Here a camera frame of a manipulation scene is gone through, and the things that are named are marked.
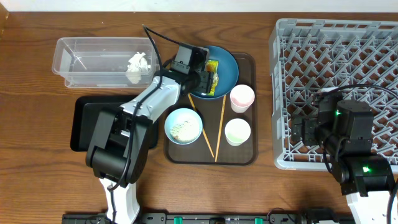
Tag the yellow snack wrapper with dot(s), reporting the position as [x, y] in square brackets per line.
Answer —
[212, 66]

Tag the brown serving tray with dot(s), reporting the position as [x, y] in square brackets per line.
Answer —
[209, 111]

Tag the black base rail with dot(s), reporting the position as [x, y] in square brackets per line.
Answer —
[275, 216]

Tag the crumpled white tissue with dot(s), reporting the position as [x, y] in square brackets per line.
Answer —
[137, 65]

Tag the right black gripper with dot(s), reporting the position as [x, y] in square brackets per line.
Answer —
[309, 123]

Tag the rice food scraps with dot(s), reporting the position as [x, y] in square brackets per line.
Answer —
[185, 132]

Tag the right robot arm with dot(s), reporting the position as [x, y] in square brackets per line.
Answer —
[343, 128]

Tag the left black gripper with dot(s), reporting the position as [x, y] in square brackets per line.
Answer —
[206, 86]

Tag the light blue bowl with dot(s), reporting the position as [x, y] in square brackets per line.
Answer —
[178, 116]

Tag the clear plastic bin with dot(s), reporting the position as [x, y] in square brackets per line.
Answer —
[101, 62]

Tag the light green cup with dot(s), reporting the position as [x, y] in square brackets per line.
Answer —
[237, 131]

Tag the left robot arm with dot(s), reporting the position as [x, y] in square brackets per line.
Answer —
[120, 142]

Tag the black waste tray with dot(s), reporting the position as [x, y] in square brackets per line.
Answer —
[87, 109]

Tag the left wooden chopstick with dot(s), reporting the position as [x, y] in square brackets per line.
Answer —
[203, 130]

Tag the pink cup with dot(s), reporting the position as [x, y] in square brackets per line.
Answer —
[241, 97]

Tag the grey dishwasher rack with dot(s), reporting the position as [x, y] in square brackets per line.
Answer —
[307, 55]

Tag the dark blue plate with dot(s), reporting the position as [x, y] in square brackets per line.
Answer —
[228, 72]

